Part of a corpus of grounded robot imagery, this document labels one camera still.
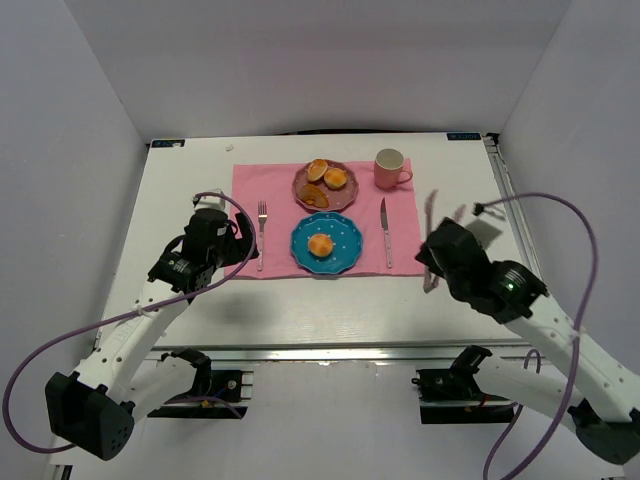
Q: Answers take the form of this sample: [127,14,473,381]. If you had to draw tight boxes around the blue label corner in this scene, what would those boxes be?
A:
[150,139,185,149]
[446,132,482,141]

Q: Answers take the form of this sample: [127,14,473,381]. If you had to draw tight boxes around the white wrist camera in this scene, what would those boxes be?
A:
[192,188,226,211]
[466,203,507,250]

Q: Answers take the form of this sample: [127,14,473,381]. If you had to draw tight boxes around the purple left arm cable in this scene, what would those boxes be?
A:
[2,191,259,454]

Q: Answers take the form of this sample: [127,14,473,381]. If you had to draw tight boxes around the fork with pink handle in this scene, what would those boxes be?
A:
[257,201,268,272]

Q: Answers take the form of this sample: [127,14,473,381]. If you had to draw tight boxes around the blue polka dot plate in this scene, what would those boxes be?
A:
[290,212,363,275]

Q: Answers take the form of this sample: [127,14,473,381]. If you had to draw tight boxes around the blue label right corner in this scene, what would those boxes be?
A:
[446,132,482,141]

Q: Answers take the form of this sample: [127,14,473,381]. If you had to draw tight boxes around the aluminium rail right side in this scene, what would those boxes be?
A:
[482,133,542,278]

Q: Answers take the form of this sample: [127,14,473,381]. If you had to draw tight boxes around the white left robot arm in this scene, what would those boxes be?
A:
[45,208,258,460]

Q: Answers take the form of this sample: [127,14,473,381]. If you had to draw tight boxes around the blue label left corner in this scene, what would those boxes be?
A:
[150,139,185,149]

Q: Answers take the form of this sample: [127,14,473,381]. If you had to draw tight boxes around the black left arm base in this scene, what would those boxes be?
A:
[147,348,253,420]

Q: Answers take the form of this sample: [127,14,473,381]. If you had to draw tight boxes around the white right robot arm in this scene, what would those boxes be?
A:
[416,218,639,465]

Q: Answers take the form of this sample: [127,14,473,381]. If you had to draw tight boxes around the knife with pink handle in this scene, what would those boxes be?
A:
[380,197,393,269]

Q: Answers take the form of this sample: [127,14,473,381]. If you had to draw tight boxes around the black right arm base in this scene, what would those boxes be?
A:
[411,345,515,425]

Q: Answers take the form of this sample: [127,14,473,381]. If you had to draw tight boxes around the pink scalloped plate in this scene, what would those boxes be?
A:
[292,159,359,212]

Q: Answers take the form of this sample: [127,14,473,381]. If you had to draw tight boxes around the pink ceramic mug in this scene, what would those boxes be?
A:
[374,148,413,190]

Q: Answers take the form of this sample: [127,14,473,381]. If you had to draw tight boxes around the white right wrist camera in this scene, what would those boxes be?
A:
[466,203,507,250]

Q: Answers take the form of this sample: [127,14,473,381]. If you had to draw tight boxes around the pink cloth placemat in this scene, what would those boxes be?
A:
[231,161,423,279]

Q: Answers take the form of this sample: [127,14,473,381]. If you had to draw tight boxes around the metal tongs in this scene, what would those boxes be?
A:
[421,187,467,294]

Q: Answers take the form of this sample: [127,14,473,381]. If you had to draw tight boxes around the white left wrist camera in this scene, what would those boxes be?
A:
[192,188,226,211]

